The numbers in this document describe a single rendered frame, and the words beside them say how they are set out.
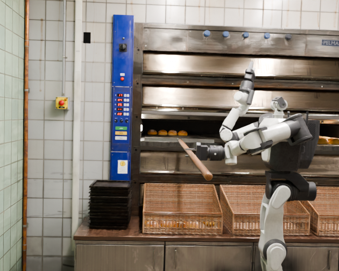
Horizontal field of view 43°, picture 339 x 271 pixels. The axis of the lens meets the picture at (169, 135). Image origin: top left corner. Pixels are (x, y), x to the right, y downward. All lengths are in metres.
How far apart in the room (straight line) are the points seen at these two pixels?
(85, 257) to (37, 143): 1.00
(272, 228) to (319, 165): 1.18
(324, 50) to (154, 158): 1.61
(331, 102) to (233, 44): 0.91
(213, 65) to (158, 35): 0.49
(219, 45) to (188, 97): 0.47
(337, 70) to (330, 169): 0.80
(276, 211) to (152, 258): 0.92
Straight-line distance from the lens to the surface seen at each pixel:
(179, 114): 3.23
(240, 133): 2.77
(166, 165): 3.39
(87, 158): 3.42
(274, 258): 2.64
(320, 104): 3.64
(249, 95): 2.81
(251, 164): 3.50
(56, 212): 3.53
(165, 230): 2.99
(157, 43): 3.43
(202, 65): 3.42
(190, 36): 3.46
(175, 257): 2.98
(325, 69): 3.68
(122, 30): 3.40
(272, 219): 2.61
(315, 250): 3.20
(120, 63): 3.37
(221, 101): 3.42
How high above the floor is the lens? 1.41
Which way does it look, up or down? 3 degrees down
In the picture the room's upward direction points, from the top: 2 degrees clockwise
